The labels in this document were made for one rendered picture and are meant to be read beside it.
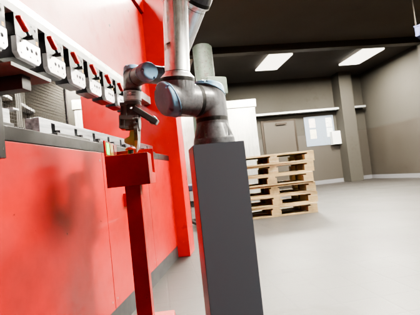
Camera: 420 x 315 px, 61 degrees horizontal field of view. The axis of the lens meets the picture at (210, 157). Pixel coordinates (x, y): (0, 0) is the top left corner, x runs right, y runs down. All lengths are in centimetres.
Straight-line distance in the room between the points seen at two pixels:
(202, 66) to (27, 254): 575
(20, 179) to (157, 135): 208
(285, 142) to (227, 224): 1038
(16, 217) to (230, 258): 67
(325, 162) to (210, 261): 1094
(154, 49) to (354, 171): 947
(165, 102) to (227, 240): 51
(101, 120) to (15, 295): 235
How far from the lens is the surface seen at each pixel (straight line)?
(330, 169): 1213
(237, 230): 125
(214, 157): 122
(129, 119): 152
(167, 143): 315
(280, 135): 1153
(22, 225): 121
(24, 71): 108
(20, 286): 121
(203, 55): 673
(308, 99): 1213
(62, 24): 193
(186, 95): 121
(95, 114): 339
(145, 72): 144
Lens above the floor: 67
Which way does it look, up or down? 3 degrees up
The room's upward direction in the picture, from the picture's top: 6 degrees counter-clockwise
